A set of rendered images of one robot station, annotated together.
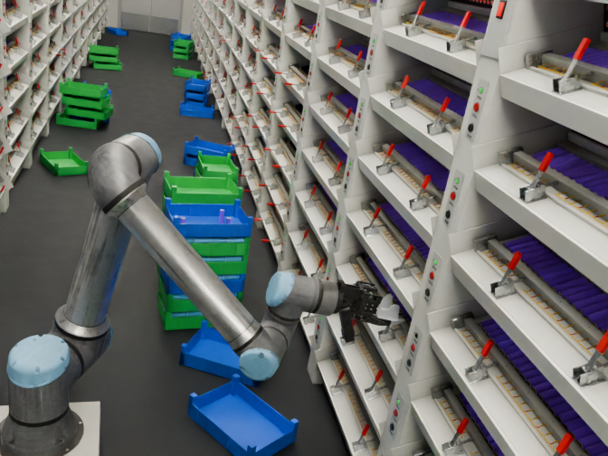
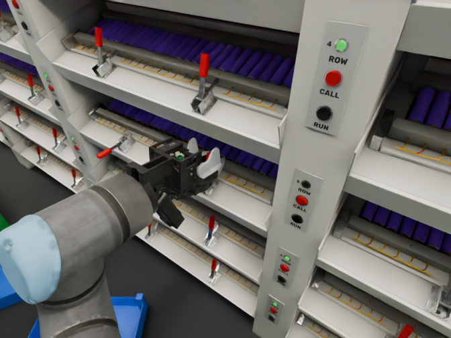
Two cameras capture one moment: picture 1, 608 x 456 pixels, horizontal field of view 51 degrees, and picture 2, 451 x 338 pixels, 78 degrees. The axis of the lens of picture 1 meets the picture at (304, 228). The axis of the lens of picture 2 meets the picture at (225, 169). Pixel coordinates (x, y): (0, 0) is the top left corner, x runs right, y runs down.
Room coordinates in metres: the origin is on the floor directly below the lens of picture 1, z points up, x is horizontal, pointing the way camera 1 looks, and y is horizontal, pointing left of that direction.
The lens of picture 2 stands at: (1.15, -0.03, 0.92)
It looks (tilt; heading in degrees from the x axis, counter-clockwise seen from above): 40 degrees down; 321
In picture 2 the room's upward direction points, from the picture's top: straight up
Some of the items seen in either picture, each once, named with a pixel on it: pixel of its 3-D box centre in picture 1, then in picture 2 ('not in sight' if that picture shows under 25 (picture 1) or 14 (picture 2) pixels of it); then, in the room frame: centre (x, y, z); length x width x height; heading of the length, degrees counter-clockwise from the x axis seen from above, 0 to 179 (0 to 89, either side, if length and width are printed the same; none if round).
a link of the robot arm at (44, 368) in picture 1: (41, 375); not in sight; (1.37, 0.62, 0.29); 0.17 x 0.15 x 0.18; 171
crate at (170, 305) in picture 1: (200, 289); not in sight; (2.27, 0.37, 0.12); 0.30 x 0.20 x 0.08; 114
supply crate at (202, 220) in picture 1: (207, 217); not in sight; (2.27, 0.37, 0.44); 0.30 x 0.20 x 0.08; 114
